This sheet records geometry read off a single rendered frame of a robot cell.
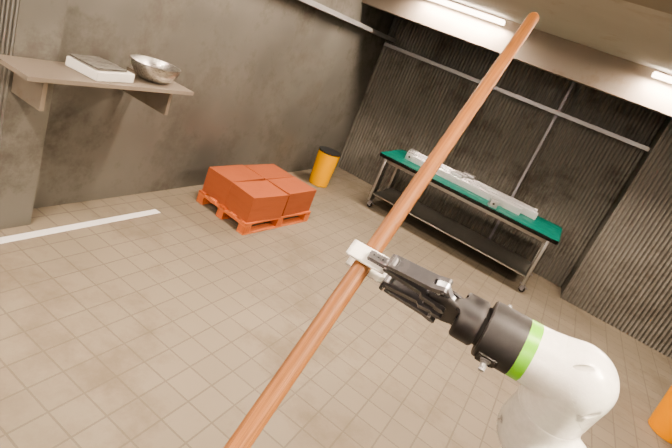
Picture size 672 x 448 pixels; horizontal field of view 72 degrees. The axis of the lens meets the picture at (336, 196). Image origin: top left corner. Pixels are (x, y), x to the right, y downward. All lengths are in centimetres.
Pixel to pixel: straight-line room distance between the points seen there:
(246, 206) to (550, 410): 441
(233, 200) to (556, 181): 485
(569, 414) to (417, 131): 749
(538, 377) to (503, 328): 8
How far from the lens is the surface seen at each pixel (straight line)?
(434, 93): 805
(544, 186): 776
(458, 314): 75
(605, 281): 751
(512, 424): 83
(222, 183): 520
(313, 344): 72
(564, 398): 75
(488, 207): 661
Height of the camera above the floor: 228
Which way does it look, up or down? 19 degrees down
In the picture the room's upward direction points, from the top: 22 degrees clockwise
